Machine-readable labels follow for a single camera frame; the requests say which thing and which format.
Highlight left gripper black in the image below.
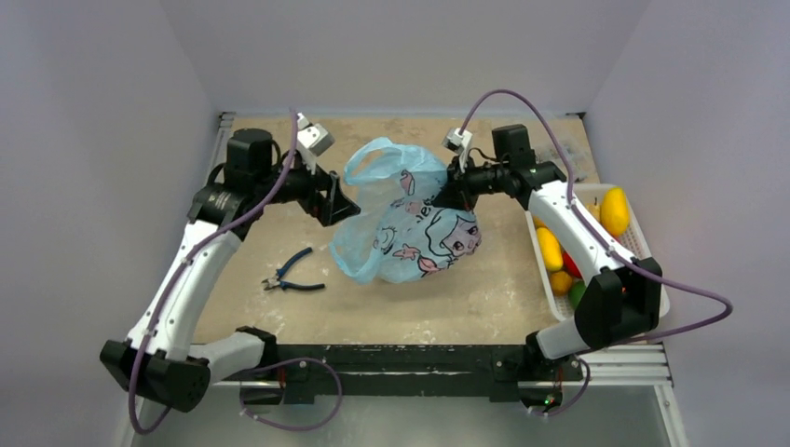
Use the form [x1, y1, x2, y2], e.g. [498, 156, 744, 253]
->
[254, 148, 359, 225]

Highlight light blue printed plastic bag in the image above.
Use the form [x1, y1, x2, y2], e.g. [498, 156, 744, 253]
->
[329, 137, 482, 284]

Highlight red fake pepper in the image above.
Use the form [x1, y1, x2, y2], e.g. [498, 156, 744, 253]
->
[562, 251, 583, 279]

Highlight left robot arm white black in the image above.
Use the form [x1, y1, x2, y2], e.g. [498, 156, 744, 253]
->
[100, 124, 359, 413]

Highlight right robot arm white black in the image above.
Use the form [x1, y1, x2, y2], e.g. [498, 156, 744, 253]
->
[433, 125, 661, 379]

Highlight small orange fake fruit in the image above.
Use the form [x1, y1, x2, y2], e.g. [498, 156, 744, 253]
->
[549, 270, 575, 296]

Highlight green fake fruit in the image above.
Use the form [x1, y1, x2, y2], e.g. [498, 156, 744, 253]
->
[566, 281, 586, 309]

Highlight white plastic basket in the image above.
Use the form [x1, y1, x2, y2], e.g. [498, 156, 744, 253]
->
[524, 183, 652, 321]

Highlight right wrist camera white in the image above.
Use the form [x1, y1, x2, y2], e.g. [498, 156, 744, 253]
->
[442, 128, 473, 172]

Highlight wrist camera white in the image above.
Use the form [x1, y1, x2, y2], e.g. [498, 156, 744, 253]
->
[442, 128, 473, 172]
[296, 113, 335, 174]

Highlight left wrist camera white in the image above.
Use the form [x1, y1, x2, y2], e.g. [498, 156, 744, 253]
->
[296, 113, 335, 174]

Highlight blue handled pliers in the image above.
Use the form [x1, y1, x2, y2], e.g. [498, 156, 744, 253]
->
[261, 247, 326, 293]

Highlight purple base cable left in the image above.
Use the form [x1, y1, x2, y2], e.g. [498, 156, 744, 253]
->
[238, 356, 344, 433]

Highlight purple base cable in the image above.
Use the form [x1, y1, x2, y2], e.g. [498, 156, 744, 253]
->
[238, 356, 344, 433]
[527, 358, 593, 419]

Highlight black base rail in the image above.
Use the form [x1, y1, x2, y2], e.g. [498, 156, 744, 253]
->
[230, 345, 585, 404]

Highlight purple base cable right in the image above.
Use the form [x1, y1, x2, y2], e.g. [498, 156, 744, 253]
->
[527, 358, 593, 419]

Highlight aluminium frame rail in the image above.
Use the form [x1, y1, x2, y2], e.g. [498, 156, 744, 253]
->
[580, 344, 674, 386]

